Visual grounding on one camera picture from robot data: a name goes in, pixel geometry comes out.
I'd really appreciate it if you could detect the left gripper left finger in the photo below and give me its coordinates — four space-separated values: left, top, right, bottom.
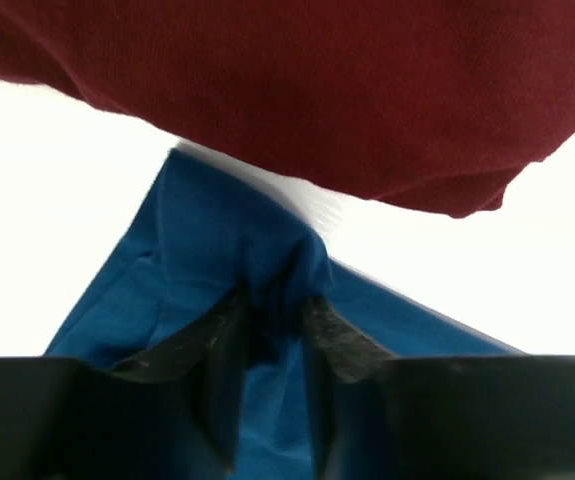
0 290 250 479

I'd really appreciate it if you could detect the navy blue t shirt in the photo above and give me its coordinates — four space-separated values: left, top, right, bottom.
47 149 506 479

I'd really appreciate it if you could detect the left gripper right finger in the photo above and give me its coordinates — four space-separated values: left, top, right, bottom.
302 297 575 479

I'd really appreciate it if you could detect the folded dark red shirt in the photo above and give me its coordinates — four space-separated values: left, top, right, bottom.
0 1 575 218

